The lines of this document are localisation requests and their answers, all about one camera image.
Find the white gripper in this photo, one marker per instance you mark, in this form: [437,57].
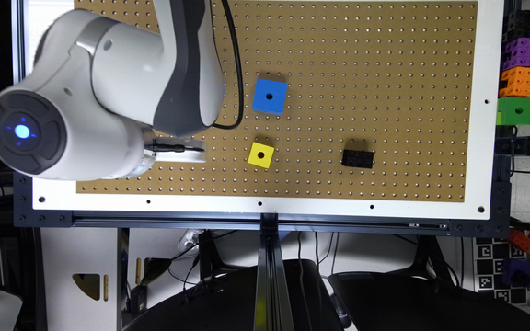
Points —
[177,150]

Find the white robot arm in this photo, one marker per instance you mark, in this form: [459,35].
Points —
[107,100]

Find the yellow cube block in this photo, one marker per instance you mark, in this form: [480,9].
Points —
[260,155]

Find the blue cube block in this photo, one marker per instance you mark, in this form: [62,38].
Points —
[269,96]

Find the green cube block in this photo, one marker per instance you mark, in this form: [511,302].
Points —
[513,111]

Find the dark purple block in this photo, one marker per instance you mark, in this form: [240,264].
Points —
[516,272]

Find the black stacked block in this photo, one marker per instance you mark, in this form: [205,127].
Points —
[516,25]

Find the black chair left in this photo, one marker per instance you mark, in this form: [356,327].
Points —
[230,303]

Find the black chair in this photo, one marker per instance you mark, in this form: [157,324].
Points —
[381,301]
[230,303]

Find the brown pegboard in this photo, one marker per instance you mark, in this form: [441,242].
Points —
[391,78]

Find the black chair right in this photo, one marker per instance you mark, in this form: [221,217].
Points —
[381,301]

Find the fiducial marker board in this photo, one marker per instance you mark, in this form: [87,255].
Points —
[488,259]

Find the vertical aluminium frame post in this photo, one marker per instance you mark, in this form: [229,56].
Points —
[273,309]

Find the dark aluminium frame rail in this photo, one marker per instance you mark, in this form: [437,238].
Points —
[27,215]

